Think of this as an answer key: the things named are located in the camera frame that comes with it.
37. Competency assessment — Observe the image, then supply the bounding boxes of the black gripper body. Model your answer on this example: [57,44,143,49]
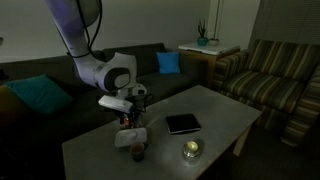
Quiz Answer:
[124,94,148,118]

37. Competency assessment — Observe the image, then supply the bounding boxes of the white square container lid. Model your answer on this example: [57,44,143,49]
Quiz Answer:
[114,127,148,148]

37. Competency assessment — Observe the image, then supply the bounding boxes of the clear plastic snack container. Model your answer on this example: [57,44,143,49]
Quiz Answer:
[118,111,146,131]

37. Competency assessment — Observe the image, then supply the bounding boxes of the dark coffee mug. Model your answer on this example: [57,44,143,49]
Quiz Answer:
[129,142,146,163]

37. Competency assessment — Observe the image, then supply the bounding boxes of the dark patterned fabric sofa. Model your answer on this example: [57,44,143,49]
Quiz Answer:
[0,42,204,161]

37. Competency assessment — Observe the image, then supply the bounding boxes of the blue throw pillow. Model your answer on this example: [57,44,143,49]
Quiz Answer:
[155,50,181,75]

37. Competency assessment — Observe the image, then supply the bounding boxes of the round metal tin candle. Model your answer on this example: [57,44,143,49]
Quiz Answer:
[182,139,202,159]

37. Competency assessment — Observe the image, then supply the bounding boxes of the wooden side table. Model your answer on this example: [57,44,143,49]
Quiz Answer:
[178,46,241,89]

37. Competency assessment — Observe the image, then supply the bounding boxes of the teal plant pot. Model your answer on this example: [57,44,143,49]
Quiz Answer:
[196,36,210,47]

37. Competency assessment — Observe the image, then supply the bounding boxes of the teal throw pillow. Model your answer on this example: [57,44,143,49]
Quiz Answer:
[3,74,74,115]

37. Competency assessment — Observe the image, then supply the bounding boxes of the thin dark plant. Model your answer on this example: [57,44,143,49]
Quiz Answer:
[197,19,208,38]

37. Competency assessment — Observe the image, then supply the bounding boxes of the light wooden table leg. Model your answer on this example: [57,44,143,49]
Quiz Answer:
[233,124,253,157]

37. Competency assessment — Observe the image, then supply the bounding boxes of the striped armchair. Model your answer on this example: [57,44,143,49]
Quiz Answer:
[213,39,320,148]

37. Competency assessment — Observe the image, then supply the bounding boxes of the grey window blinds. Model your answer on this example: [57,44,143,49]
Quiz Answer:
[249,0,320,46]

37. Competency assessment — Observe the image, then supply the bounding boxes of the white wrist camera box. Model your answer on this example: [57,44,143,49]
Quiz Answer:
[98,95,135,114]

